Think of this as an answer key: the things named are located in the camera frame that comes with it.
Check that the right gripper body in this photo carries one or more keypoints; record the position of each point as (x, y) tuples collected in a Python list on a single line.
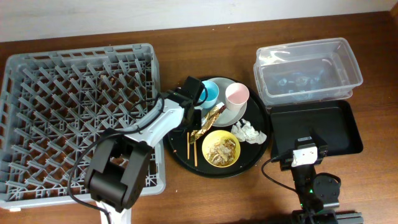
[(286, 162)]

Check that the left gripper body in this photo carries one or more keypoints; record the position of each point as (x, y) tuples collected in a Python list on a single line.
[(193, 86)]

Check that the blue cup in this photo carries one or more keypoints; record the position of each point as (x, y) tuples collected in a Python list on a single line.
[(210, 97)]

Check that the gold snack wrapper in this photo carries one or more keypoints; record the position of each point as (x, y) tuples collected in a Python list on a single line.
[(207, 122)]

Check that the pink cup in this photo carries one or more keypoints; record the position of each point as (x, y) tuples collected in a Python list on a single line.
[(236, 95)]

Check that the white tissue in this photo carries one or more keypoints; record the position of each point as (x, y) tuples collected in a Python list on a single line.
[(245, 132)]

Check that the yellow bowl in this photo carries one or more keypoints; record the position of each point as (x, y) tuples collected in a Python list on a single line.
[(216, 136)]

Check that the wooden chopstick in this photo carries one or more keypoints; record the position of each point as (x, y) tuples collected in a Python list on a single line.
[(195, 154), (188, 145)]

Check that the food scraps with rice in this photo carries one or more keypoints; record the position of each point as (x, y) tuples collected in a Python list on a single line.
[(222, 153)]

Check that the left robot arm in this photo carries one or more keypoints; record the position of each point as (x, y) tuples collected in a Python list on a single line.
[(117, 171)]

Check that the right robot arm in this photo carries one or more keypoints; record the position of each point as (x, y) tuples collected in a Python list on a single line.
[(317, 192)]

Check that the grey dishwasher rack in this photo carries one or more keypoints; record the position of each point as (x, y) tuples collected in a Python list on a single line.
[(54, 105)]

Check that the black rectangular tray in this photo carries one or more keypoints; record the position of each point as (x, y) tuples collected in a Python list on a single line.
[(333, 121)]

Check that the grey plate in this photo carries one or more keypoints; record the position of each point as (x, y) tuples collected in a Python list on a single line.
[(228, 117)]

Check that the round black tray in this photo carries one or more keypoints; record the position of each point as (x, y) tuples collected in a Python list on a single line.
[(176, 143)]

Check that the clear plastic bin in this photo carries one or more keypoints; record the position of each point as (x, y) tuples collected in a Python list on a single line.
[(314, 70)]

